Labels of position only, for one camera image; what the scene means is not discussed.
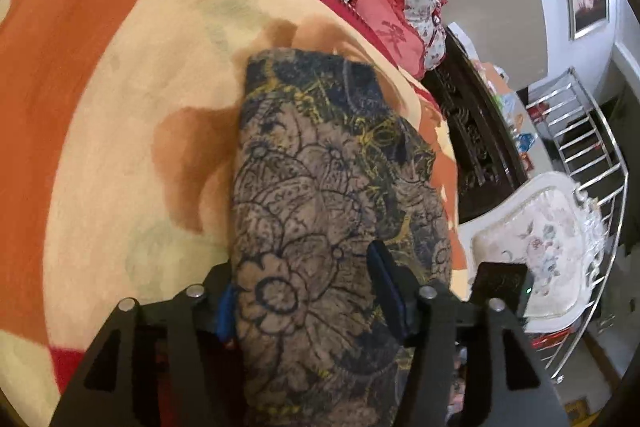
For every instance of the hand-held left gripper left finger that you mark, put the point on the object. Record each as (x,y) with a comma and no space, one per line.
(227,312)

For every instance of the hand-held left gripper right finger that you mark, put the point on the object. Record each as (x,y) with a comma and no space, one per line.
(387,292)

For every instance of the brown floral patterned cloth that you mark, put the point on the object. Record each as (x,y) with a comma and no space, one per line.
(310,207)

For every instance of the white ornate upholstered chair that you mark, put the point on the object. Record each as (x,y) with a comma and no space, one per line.
(540,247)

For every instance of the dark carved wooden headboard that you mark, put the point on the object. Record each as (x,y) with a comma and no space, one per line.
(475,132)

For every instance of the clutter of colourful packets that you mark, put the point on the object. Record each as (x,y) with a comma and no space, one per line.
(515,127)

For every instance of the orange and cream printed blanket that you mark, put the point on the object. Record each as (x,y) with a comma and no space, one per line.
(100,107)

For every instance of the red pillow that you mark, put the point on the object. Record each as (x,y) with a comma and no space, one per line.
(395,32)

